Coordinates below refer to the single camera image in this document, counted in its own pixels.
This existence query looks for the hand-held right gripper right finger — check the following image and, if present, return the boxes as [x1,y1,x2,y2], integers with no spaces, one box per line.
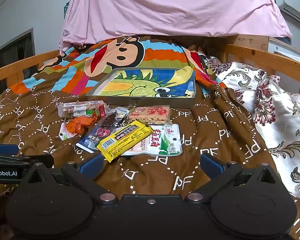
[185,152,283,203]

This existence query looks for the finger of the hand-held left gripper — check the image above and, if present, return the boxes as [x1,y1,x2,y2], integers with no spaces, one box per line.
[0,154,54,168]
[0,144,19,155]

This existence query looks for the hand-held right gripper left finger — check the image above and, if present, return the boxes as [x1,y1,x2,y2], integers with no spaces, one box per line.
[20,152,118,204]

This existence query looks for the orange spicy snack packet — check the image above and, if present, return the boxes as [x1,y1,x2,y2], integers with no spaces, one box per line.
[59,115,97,140]

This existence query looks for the yellow snack bar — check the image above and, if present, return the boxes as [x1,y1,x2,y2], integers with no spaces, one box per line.
[97,119,155,163]

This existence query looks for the small clear candy packet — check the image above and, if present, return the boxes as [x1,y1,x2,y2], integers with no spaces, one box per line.
[90,114,125,140]

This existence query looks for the white green tofu packet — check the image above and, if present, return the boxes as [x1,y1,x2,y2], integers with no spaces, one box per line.
[120,124,183,157]

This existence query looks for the clear bread packet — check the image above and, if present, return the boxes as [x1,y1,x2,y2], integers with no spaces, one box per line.
[57,100,108,118]

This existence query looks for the small clear snack packet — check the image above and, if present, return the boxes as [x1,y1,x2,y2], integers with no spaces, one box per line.
[114,107,130,120]

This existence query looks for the rice cracker packet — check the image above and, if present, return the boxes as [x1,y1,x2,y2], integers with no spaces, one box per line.
[127,105,173,125]

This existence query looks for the metal tin tray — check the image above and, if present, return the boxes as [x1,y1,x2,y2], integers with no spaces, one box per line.
[86,67,197,108]

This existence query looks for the brown printed monkey blanket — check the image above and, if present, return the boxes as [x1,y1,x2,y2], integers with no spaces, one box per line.
[0,35,300,240]

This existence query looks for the small red snack packet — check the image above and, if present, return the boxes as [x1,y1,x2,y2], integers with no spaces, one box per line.
[98,104,110,118]

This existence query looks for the white floral blanket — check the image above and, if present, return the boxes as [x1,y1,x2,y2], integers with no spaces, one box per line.
[206,56,300,205]

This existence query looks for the dark window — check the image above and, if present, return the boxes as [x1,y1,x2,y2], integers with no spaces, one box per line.
[0,29,35,73]

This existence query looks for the white furniture panel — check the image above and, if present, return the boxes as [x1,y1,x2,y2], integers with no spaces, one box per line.
[268,36,300,63]

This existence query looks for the pink bed sheet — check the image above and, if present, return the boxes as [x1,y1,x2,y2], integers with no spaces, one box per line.
[59,0,293,53]

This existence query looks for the wooden bed frame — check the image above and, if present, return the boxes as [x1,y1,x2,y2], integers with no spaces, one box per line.
[0,34,300,100]

